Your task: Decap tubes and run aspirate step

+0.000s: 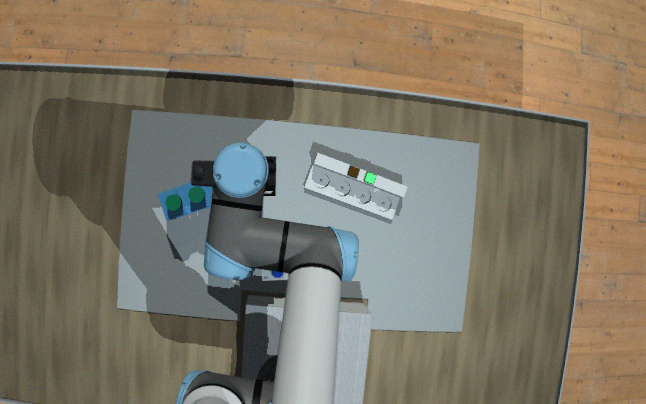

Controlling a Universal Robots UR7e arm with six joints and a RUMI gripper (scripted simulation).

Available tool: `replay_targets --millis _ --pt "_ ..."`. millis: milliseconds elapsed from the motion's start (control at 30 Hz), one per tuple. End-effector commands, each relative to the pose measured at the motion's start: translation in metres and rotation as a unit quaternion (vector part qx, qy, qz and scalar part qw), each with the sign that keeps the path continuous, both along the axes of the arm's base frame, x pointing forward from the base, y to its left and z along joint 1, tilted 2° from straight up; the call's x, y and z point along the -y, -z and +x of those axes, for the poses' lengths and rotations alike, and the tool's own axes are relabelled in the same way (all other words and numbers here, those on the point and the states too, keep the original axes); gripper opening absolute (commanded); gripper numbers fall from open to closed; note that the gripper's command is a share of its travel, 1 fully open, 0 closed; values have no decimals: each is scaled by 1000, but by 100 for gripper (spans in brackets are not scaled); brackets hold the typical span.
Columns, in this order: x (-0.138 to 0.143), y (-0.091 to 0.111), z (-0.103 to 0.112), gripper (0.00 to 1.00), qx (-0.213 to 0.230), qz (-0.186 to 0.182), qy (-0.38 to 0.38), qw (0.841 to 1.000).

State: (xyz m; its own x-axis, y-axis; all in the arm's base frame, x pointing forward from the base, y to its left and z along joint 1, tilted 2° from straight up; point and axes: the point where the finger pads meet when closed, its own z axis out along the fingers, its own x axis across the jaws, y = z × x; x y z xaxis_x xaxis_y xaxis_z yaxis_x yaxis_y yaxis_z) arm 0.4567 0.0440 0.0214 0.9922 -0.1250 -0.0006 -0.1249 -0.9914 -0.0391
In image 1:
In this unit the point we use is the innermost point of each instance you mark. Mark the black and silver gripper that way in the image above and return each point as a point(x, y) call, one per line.
point(271, 181)

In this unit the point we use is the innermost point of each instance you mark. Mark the blue four-tube rack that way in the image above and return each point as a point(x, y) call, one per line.
point(187, 206)

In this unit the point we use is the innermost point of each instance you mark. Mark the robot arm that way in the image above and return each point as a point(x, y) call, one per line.
point(317, 259)

